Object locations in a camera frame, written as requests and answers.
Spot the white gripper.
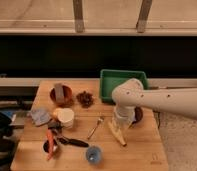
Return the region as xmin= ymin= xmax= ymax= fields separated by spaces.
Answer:
xmin=110 ymin=106 xmax=135 ymax=136

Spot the yellow banana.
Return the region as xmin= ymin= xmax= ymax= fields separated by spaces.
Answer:
xmin=108 ymin=121 xmax=127 ymax=147

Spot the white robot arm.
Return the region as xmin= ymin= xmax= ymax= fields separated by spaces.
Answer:
xmin=110 ymin=78 xmax=197 ymax=135

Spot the metal fork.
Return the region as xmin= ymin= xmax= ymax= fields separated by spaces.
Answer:
xmin=87 ymin=116 xmax=105 ymax=140

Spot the brown pine cone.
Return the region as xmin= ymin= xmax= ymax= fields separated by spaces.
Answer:
xmin=76 ymin=91 xmax=94 ymax=108

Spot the blue glass cup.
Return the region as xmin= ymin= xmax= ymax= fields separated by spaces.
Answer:
xmin=85 ymin=146 xmax=102 ymax=164

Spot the green plastic tray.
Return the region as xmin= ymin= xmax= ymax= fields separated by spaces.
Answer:
xmin=99 ymin=69 xmax=148 ymax=104

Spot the white cup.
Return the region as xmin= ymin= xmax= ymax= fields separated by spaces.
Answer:
xmin=53 ymin=108 xmax=75 ymax=128

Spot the orange-brown bowl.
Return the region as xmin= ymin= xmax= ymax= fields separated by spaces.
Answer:
xmin=50 ymin=83 xmax=73 ymax=107

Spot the small black bowl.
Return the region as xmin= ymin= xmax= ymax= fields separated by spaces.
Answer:
xmin=42 ymin=138 xmax=62 ymax=156

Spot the grey rectangular block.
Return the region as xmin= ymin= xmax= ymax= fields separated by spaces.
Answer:
xmin=54 ymin=83 xmax=64 ymax=103

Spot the orange carrot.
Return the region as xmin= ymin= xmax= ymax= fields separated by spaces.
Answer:
xmin=46 ymin=129 xmax=54 ymax=161

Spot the grey blue cloth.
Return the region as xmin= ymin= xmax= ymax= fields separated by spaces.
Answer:
xmin=29 ymin=108 xmax=51 ymax=126

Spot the black object at left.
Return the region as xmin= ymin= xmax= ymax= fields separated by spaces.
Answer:
xmin=0 ymin=112 xmax=15 ymax=167

